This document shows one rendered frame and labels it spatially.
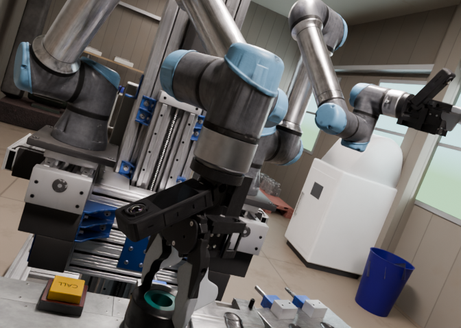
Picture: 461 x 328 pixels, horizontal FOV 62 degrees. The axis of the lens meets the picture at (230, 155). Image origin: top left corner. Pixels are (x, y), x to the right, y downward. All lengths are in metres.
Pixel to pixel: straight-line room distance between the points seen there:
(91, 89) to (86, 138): 0.13
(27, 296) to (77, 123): 0.46
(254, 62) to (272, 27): 6.84
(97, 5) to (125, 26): 7.38
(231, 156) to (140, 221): 0.13
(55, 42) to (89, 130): 0.25
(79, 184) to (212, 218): 0.56
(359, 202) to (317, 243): 0.58
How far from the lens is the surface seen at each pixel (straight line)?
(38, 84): 1.05
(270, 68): 0.46
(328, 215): 3.91
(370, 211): 4.13
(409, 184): 4.19
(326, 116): 1.01
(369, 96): 1.14
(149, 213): 0.44
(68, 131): 1.11
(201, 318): 0.79
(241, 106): 0.45
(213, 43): 0.70
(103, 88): 1.10
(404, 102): 1.10
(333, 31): 1.32
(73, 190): 1.00
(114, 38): 8.26
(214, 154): 0.45
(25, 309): 0.85
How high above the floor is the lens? 1.28
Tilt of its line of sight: 7 degrees down
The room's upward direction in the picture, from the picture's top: 20 degrees clockwise
